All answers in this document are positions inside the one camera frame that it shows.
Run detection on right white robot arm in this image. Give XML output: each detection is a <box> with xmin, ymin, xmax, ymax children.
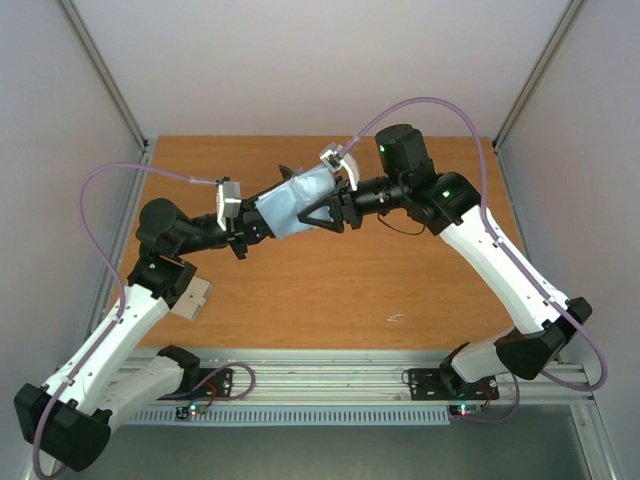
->
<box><xmin>298</xmin><ymin>124</ymin><xmax>592</xmax><ymax>397</ymax></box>

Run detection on left aluminium corner post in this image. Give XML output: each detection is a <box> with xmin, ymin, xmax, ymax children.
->
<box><xmin>55</xmin><ymin>0</ymin><xmax>149</xmax><ymax>152</ymax></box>

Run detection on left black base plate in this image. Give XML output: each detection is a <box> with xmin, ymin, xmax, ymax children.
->
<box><xmin>188</xmin><ymin>368</ymin><xmax>233</xmax><ymax>400</ymax></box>

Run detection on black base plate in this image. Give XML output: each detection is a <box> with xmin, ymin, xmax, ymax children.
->
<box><xmin>188</xmin><ymin>368</ymin><xmax>233</xmax><ymax>400</ymax></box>
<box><xmin>401</xmin><ymin>368</ymin><xmax>500</xmax><ymax>401</ymax></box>

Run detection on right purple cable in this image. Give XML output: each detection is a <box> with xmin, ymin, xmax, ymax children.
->
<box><xmin>339</xmin><ymin>96</ymin><xmax>610</xmax><ymax>424</ymax></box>

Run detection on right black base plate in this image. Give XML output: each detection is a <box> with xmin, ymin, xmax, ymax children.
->
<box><xmin>401</xmin><ymin>368</ymin><xmax>500</xmax><ymax>401</ymax></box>

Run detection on purple cable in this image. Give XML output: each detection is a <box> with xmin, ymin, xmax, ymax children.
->
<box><xmin>33</xmin><ymin>162</ymin><xmax>224</xmax><ymax>479</ymax></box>
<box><xmin>339</xmin><ymin>96</ymin><xmax>610</xmax><ymax>424</ymax></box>

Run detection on grey card holder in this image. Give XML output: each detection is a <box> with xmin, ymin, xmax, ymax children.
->
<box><xmin>171</xmin><ymin>277</ymin><xmax>212</xmax><ymax>322</ymax></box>

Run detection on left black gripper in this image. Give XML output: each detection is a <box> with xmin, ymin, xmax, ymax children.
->
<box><xmin>174</xmin><ymin>198</ymin><xmax>291</xmax><ymax>259</ymax></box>

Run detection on aluminium frame rails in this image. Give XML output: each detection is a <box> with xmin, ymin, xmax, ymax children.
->
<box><xmin>110</xmin><ymin>348</ymin><xmax>595</xmax><ymax>407</ymax></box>

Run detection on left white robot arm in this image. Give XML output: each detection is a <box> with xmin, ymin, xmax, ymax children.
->
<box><xmin>14</xmin><ymin>198</ymin><xmax>272</xmax><ymax>479</ymax></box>

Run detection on black leather card holder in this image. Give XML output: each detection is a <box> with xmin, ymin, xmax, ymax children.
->
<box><xmin>256</xmin><ymin>165</ymin><xmax>335</xmax><ymax>239</ymax></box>

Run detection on grey slotted cable duct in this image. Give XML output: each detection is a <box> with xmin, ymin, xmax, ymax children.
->
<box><xmin>128</xmin><ymin>405</ymin><xmax>450</xmax><ymax>427</ymax></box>

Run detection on left circuit board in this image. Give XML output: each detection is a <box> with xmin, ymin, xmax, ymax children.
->
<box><xmin>175</xmin><ymin>403</ymin><xmax>208</xmax><ymax>421</ymax></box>

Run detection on right circuit board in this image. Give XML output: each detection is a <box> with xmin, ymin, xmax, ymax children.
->
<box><xmin>449</xmin><ymin>403</ymin><xmax>485</xmax><ymax>417</ymax></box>

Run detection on right aluminium corner post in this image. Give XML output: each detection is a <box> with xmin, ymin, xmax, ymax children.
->
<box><xmin>492</xmin><ymin>0</ymin><xmax>589</xmax><ymax>151</ymax></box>

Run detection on circuit board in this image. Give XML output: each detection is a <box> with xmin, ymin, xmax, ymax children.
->
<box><xmin>449</xmin><ymin>403</ymin><xmax>485</xmax><ymax>417</ymax></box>
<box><xmin>175</xmin><ymin>403</ymin><xmax>208</xmax><ymax>421</ymax></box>

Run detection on aluminium corner post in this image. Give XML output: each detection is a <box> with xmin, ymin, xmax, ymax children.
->
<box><xmin>492</xmin><ymin>0</ymin><xmax>589</xmax><ymax>151</ymax></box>
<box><xmin>55</xmin><ymin>0</ymin><xmax>149</xmax><ymax>152</ymax></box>

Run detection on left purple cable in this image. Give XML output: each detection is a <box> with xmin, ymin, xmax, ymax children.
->
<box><xmin>33</xmin><ymin>162</ymin><xmax>224</xmax><ymax>479</ymax></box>

